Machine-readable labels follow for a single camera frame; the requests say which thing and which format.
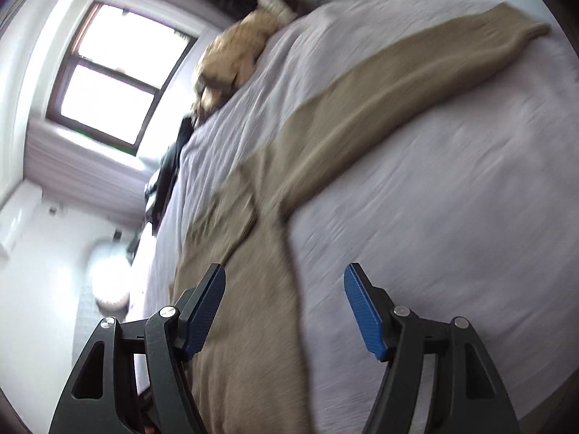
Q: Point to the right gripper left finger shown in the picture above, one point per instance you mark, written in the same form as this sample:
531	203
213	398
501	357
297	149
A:
100	395

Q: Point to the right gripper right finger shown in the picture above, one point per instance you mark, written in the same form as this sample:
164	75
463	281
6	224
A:
468	393

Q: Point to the brown knit sweater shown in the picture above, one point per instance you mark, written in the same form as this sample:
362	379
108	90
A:
251	375

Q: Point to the dark green clothes pile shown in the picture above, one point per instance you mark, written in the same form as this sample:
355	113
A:
158	191

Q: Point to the beige striped clothes pile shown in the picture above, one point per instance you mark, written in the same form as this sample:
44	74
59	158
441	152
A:
229	61

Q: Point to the lavender bed quilt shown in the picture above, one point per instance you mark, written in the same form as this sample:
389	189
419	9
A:
470	208

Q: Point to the window with brown frame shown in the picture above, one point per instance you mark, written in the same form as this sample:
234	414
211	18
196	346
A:
114	74

